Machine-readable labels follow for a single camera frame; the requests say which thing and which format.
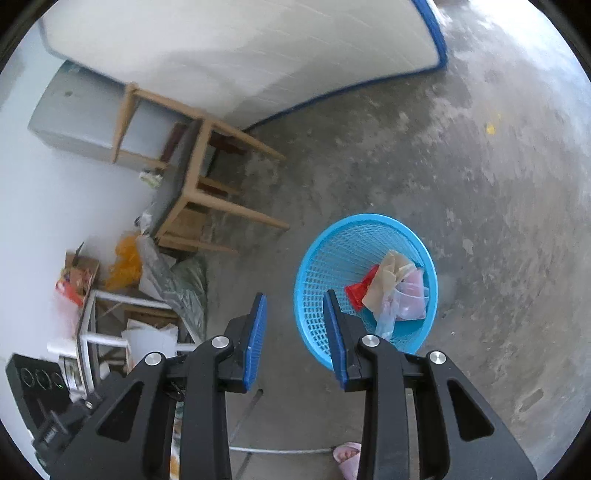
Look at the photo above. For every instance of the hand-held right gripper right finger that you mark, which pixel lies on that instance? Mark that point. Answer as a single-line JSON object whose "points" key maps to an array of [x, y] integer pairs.
{"points": [[334, 337]]}

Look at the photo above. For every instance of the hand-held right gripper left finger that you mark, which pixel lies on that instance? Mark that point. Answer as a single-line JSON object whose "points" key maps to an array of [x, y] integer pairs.
{"points": [[256, 341]]}

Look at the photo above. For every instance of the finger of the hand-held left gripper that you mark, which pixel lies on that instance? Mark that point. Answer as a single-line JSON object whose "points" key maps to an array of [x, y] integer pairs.
{"points": [[53, 429]]}

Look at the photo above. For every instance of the red wrapper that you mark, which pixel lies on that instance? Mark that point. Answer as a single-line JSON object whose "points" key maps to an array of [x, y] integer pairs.
{"points": [[358, 293]]}

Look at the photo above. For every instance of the beige wrapper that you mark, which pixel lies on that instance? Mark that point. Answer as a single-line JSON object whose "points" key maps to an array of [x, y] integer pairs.
{"points": [[383, 281]]}

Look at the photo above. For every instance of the clear plastic bag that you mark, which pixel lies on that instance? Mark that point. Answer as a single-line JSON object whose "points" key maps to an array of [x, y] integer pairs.
{"points": [[406, 304]]}

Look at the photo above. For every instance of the blue plastic wastebasket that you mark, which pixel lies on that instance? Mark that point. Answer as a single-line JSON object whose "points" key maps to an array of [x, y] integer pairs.
{"points": [[332, 249]]}

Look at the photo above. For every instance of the white long desk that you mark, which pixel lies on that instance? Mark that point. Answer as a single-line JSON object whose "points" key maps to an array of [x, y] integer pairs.
{"points": [[90, 316]]}

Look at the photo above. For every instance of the grey plastic bag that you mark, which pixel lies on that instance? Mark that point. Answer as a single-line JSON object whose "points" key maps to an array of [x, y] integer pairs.
{"points": [[175, 286]]}

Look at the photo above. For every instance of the white sacks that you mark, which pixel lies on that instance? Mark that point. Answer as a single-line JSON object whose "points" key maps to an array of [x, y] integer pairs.
{"points": [[147, 339]]}

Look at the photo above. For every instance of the cardboard box with red print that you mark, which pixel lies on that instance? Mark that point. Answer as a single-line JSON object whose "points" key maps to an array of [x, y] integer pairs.
{"points": [[78, 277]]}

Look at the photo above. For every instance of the pink slipper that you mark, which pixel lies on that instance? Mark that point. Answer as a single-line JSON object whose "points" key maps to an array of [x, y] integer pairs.
{"points": [[348, 461]]}

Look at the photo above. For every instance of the orange plastic bag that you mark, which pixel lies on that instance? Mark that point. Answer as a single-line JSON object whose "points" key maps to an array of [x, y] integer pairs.
{"points": [[127, 265]]}

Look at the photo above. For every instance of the white plastic bag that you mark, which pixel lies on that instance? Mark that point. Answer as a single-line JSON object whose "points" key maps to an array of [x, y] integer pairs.
{"points": [[147, 219]]}

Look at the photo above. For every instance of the wooden chair with dark seat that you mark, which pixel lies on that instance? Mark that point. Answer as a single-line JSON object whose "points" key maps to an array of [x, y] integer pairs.
{"points": [[184, 175]]}

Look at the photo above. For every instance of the grey refrigerator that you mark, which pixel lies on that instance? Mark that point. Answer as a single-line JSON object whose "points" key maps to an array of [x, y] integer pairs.
{"points": [[69, 120]]}

